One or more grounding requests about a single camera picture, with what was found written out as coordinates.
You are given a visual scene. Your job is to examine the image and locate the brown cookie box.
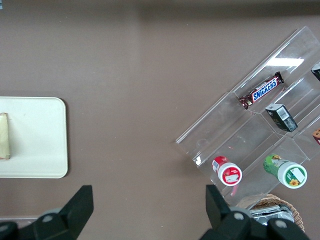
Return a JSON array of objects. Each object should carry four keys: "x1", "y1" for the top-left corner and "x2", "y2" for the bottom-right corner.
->
[{"x1": 310, "y1": 127, "x2": 320, "y2": 147}]

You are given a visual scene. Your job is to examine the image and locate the tan wicker basket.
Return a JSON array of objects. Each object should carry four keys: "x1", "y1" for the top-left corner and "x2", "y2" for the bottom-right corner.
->
[{"x1": 235, "y1": 193, "x2": 306, "y2": 233}]

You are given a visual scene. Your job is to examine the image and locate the triangle sandwich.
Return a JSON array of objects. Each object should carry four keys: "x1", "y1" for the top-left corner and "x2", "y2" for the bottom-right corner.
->
[{"x1": 0, "y1": 112, "x2": 12, "y2": 161}]

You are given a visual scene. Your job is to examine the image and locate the Snickers chocolate bar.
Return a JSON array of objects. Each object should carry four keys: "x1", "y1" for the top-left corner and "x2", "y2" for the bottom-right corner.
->
[{"x1": 237, "y1": 70, "x2": 286, "y2": 111}]

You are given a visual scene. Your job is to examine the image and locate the small black box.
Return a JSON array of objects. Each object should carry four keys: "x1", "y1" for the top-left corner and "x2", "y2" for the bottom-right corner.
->
[{"x1": 264, "y1": 103, "x2": 299, "y2": 133}]

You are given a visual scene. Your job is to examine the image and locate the clear acrylic stepped display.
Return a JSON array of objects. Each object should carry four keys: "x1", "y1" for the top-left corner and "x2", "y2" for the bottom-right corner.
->
[{"x1": 175, "y1": 25, "x2": 320, "y2": 210}]

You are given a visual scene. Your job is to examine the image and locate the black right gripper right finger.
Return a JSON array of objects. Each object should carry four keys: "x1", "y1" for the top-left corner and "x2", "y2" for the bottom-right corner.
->
[{"x1": 199, "y1": 184, "x2": 311, "y2": 240}]

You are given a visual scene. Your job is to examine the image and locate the red white-lidded snack cup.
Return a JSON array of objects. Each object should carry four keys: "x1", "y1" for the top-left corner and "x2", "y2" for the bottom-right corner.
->
[{"x1": 211, "y1": 155, "x2": 243, "y2": 187}]

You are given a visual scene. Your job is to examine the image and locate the dark snack packet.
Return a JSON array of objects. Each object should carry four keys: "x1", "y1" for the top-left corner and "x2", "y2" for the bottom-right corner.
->
[{"x1": 310, "y1": 62, "x2": 320, "y2": 82}]

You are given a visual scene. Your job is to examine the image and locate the cream plastic tray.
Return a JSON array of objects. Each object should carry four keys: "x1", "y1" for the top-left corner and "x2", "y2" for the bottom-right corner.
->
[{"x1": 0, "y1": 96, "x2": 69, "y2": 179}]

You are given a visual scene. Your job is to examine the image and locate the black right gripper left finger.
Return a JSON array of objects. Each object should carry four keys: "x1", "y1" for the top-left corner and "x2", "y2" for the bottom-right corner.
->
[{"x1": 0, "y1": 184, "x2": 95, "y2": 240}]

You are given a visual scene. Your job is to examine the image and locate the silver foil bags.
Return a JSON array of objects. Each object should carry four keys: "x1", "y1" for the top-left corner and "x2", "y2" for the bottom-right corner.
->
[{"x1": 249, "y1": 203, "x2": 295, "y2": 224}]

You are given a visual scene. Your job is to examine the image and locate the green white-lidded snack cup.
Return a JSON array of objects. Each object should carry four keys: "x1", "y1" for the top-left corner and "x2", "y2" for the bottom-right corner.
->
[{"x1": 262, "y1": 153, "x2": 309, "y2": 190}]

